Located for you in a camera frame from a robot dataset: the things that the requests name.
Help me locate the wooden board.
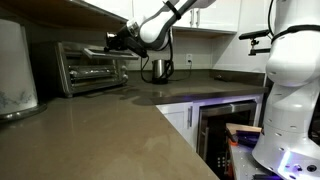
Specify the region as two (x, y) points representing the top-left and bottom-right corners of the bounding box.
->
(225, 122), (263, 135)

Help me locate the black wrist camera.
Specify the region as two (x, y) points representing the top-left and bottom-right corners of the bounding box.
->
(125, 35), (149, 59)

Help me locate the white wall outlet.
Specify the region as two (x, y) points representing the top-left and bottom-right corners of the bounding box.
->
(185, 53), (194, 66)

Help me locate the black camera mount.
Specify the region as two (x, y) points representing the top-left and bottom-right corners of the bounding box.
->
(247, 39), (272, 57)

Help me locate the small black countertop object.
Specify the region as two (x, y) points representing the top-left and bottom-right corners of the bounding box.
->
(213, 74), (232, 83)

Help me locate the built-in dishwasher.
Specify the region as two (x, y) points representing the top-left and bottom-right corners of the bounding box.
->
(195, 99), (260, 180)

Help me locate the black kettle power cord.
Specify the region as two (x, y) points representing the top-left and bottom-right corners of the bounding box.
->
(173, 59), (193, 83)

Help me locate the black cable bundle with strap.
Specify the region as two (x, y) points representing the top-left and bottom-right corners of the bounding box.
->
(267, 0), (320, 45)

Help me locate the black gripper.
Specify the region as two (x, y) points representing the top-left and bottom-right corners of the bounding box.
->
(103, 25), (136, 53)

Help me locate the black stereo camera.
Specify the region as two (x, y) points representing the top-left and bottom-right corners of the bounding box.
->
(238, 28), (272, 42)

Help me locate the perforated robot mounting plate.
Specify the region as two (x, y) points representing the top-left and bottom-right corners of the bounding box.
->
(228, 143), (320, 180)

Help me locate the silver toaster oven body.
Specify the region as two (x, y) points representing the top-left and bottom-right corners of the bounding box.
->
(31, 40), (131, 99)

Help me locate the stainless steel electric kettle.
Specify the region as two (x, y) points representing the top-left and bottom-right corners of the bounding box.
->
(151, 58), (175, 85)

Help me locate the steel bar cabinet handle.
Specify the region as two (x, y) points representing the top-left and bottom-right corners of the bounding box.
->
(186, 105), (194, 130)

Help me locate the chrome paper towel holder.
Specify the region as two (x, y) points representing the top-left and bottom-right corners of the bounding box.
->
(0, 102), (48, 124)

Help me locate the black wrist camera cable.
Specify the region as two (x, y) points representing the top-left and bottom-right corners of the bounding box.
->
(139, 19), (175, 84)

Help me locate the orange clamp handle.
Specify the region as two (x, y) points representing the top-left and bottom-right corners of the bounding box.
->
(227, 132), (238, 148)

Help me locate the glass oven door with handle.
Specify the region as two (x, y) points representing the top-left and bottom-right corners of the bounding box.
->
(68, 47), (140, 91)

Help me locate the white wall cabinet door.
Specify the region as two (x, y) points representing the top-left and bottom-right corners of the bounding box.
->
(132, 0), (174, 21)
(196, 0), (242, 33)
(172, 8), (196, 29)

